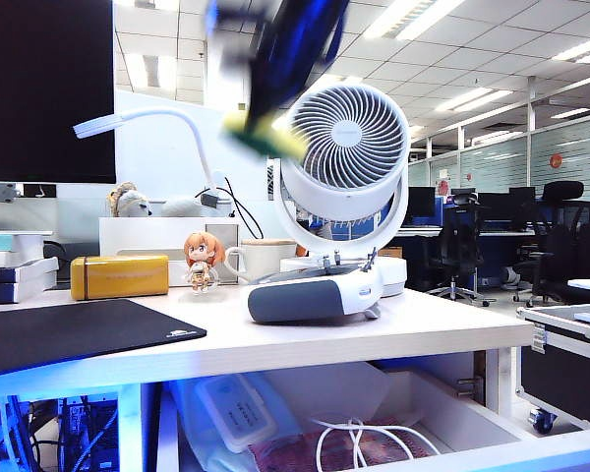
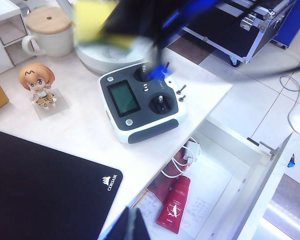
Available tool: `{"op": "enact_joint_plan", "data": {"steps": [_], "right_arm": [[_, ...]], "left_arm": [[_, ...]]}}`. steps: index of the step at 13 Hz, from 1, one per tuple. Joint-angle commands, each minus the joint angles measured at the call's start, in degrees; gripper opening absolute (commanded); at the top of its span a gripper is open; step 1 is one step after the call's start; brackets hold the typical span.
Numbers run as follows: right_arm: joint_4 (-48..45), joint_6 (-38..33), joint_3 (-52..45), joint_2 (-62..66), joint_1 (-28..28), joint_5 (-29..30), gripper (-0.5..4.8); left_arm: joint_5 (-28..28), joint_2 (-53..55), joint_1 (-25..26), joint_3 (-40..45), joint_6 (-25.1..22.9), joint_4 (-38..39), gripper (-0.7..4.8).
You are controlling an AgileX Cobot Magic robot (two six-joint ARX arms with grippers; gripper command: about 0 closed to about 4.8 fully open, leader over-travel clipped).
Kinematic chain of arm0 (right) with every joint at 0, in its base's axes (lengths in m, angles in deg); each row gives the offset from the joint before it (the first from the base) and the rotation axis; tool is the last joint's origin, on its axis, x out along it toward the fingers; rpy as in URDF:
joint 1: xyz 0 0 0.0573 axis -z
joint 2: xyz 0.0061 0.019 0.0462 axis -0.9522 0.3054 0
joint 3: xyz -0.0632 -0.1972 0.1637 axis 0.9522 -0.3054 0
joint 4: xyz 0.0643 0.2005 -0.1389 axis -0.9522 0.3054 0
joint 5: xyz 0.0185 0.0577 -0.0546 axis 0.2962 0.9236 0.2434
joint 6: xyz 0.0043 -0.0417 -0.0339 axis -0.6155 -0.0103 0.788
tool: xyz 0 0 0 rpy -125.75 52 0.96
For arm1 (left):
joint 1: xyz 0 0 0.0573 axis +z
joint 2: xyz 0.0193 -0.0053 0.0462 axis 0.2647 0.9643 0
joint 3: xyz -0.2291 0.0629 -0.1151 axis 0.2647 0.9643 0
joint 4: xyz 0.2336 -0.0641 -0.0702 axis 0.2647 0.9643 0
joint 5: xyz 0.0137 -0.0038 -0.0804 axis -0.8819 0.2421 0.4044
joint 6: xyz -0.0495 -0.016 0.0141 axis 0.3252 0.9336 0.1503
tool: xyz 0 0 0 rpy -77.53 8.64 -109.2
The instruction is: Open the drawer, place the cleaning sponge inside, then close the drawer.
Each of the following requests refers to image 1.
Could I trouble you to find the blue under-desk cable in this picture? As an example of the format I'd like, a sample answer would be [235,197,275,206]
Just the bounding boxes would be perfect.
[68,405,119,472]

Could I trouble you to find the white gooseneck desk lamp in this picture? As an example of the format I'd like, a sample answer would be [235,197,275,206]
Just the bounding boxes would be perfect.
[72,106,225,193]

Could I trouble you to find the white coiled cable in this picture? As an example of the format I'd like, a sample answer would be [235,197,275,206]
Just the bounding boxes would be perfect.
[312,417,442,471]

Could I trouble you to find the white teal box stack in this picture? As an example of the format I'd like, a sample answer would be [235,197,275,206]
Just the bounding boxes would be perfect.
[0,230,54,269]

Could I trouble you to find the black mouse pad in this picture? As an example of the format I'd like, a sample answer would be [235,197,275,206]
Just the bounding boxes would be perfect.
[0,299,208,380]

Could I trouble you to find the white navy stacked books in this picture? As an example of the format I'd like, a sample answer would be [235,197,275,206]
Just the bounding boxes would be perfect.
[0,257,60,306]

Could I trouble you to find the grey plush toy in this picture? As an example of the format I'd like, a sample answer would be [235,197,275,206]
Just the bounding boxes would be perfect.
[159,195,210,218]

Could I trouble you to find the beige white plush toy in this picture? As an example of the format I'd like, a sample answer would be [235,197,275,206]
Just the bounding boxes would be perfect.
[106,181,153,218]

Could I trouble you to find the white navy remote controller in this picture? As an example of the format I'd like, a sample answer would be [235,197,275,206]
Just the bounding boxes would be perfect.
[247,248,384,325]

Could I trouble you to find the white power adapter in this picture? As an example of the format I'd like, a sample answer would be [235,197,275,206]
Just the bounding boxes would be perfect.
[194,373,276,453]

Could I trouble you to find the black power cable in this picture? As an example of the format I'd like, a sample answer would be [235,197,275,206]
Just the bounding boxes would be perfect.
[194,175,265,237]

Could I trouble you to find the black mesh office chair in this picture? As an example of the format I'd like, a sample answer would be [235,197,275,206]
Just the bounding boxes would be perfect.
[513,180,590,307]

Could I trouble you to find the black flight case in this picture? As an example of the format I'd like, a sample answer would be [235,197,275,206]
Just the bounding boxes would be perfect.
[515,302,590,437]

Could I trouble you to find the black computer monitor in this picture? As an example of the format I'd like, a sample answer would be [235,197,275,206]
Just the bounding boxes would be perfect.
[0,0,117,184]

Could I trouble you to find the white desk drawer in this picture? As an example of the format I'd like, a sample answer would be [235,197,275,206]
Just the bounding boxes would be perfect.
[154,361,590,472]

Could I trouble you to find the black office chair chrome base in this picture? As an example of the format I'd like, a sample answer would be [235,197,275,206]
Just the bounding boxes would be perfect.
[425,192,496,307]

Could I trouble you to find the white round desk fan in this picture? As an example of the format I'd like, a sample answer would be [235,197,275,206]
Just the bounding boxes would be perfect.
[271,82,412,300]

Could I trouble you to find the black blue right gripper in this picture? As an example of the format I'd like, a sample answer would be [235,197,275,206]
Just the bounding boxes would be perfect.
[206,0,351,135]

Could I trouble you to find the orange-haired anime figurine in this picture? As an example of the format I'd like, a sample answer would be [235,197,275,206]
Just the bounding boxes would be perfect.
[183,231,226,296]

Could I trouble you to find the red patterned pouch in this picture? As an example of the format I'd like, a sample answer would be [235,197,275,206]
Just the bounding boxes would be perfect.
[250,427,439,472]

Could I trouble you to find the white mug with wooden lid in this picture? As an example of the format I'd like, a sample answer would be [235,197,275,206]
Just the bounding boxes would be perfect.
[224,238,297,284]

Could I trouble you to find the clear plastic bag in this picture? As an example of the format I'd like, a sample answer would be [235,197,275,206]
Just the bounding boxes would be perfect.
[169,371,301,472]

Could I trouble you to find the yellow rectangular tin box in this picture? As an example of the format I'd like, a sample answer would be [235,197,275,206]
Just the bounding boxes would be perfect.
[70,254,170,302]

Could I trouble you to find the white partition panel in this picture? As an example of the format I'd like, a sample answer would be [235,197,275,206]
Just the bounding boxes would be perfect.
[114,89,268,203]

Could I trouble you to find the yellow green cleaning sponge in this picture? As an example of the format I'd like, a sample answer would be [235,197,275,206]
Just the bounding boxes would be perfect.
[219,110,311,161]

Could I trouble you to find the white desk organizer shelf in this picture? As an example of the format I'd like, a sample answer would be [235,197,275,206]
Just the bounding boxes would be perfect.
[97,217,241,285]

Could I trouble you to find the black background monitor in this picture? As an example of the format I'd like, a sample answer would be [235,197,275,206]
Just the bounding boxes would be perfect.
[476,186,537,232]
[407,186,437,227]

